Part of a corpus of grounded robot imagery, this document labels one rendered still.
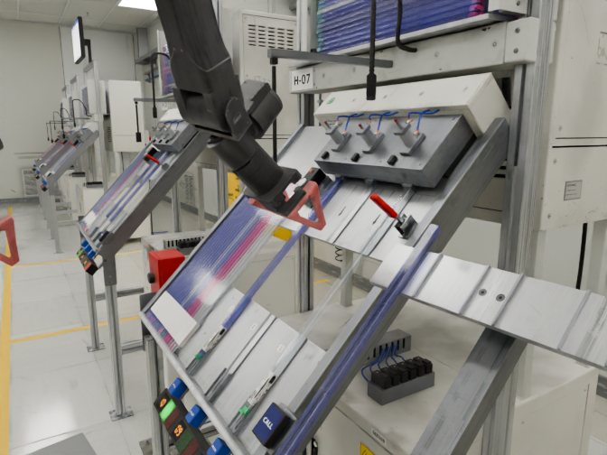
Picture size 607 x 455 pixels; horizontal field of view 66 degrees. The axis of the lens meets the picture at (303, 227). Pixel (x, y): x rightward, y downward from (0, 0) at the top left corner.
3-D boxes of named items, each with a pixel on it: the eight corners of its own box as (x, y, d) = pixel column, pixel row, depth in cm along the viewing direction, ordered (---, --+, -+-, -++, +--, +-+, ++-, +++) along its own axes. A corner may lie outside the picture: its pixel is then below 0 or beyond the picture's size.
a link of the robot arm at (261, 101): (172, 99, 62) (222, 110, 58) (219, 43, 66) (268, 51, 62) (210, 159, 71) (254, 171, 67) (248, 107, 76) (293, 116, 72)
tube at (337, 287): (247, 417, 75) (243, 414, 75) (244, 413, 77) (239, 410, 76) (419, 184, 87) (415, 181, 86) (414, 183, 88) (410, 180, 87)
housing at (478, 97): (499, 161, 86) (466, 104, 79) (342, 152, 127) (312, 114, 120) (521, 130, 88) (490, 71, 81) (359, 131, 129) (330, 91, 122)
